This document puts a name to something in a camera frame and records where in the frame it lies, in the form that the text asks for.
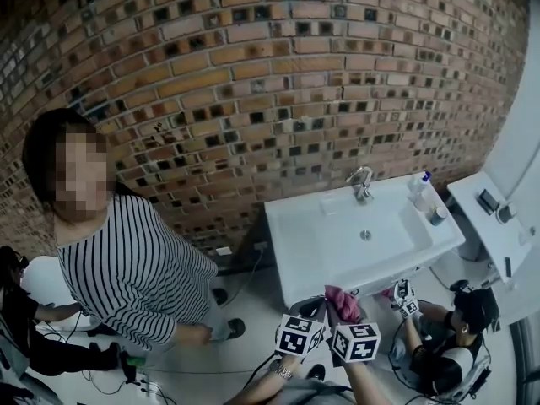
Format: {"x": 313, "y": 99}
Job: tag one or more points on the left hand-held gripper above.
{"x": 299, "y": 333}

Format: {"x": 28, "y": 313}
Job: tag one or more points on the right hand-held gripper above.
{"x": 356, "y": 342}

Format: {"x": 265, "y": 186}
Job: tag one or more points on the pink cloth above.
{"x": 386, "y": 295}
{"x": 343, "y": 306}

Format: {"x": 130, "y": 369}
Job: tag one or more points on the chrome faucet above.
{"x": 362, "y": 188}

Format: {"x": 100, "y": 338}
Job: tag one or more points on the person's right forearm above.
{"x": 367, "y": 382}

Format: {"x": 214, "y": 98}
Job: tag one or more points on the person's left forearm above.
{"x": 261, "y": 388}

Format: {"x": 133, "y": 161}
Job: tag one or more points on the silver wristwatch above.
{"x": 281, "y": 370}

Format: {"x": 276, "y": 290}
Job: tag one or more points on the person's black shoe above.
{"x": 317, "y": 373}

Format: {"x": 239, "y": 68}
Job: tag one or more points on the person's grey clothing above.
{"x": 308, "y": 392}

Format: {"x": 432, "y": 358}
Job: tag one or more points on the white ceramic sink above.
{"x": 379, "y": 260}

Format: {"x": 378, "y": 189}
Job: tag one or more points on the chrome sink drain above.
{"x": 365, "y": 235}

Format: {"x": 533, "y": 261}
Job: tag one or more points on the dark jar pale lid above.
{"x": 439, "y": 217}

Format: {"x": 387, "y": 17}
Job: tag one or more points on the small green object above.
{"x": 137, "y": 360}

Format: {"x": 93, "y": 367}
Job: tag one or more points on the white pump bottle blue top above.
{"x": 417, "y": 187}

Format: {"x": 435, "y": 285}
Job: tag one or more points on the white shelf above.
{"x": 476, "y": 226}

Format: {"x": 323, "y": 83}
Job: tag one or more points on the small black remote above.
{"x": 508, "y": 267}

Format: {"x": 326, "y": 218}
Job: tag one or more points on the black box device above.
{"x": 488, "y": 201}

